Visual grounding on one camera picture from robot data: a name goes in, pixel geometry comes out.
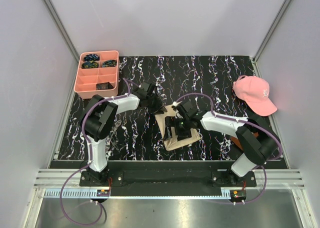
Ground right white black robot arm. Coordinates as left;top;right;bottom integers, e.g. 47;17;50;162
157;101;282;187

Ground pink plastic divided organizer box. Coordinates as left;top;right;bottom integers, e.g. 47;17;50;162
74;50;120;99

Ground pink baseball cap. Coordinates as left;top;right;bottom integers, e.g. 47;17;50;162
232;75;278;117

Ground beige cloth napkin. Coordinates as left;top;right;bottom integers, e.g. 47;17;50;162
155;104;201;151

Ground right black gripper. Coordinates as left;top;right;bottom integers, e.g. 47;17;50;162
163;116;192;142

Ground blue yellow patterned object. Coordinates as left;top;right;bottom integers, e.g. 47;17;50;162
81;60;99;69

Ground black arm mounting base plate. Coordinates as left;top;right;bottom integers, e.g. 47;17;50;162
79;160;257;198

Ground blue patterned object right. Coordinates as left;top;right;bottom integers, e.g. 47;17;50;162
101;59;117;68

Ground blue patterned object top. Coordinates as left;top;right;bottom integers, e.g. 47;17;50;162
83;53;100;62

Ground left orange connector box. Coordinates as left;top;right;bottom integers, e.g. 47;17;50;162
97;189;110;197

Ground black marbled table mat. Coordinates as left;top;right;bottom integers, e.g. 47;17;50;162
56;55;285;162

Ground clear plastic utensils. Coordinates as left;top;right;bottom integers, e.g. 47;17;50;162
105;120;122;155

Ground brown suede cloth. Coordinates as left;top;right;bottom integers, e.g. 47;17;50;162
230;132;259;151

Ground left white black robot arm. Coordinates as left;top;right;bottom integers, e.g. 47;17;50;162
81;82;167;186

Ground grey slotted cable duct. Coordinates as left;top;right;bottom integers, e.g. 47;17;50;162
44;188;110;199

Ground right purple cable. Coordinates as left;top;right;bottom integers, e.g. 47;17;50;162
172;92;283;204

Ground dark patterned object in box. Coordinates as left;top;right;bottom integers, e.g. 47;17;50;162
96;82;114;90

